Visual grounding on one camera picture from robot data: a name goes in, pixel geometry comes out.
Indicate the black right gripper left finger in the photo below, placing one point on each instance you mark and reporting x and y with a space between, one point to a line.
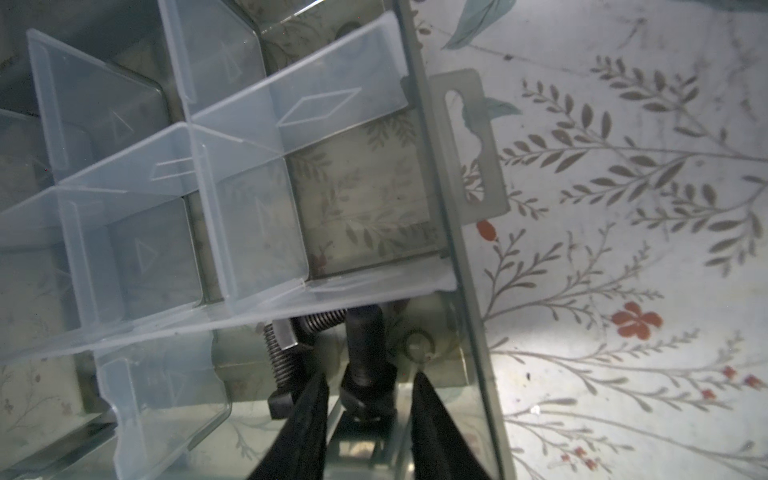
299 450

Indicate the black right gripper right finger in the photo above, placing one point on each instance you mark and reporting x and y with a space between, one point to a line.
438 448

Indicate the transparent green compartment organizer box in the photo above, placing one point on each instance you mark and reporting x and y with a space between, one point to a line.
176 175

